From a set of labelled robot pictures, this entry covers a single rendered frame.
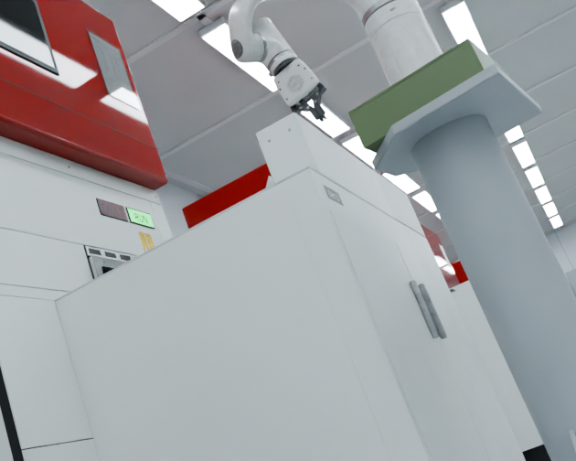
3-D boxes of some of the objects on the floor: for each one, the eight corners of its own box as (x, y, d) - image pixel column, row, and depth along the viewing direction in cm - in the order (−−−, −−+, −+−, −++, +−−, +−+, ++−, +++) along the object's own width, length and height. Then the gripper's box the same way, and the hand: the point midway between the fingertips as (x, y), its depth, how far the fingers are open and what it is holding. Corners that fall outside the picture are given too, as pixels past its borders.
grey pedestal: (869, 456, 131) (637, 58, 155) (914, 519, 94) (600, -18, 118) (585, 539, 153) (421, 179, 177) (529, 616, 116) (331, 146, 140)
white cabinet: (170, 719, 139) (53, 302, 163) (345, 578, 226) (251, 320, 250) (504, 619, 119) (315, 163, 144) (553, 508, 207) (431, 235, 231)
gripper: (313, 54, 204) (350, 104, 197) (270, 91, 207) (305, 141, 201) (302, 43, 197) (340, 95, 190) (258, 81, 200) (294, 134, 194)
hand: (318, 112), depth 196 cm, fingers closed
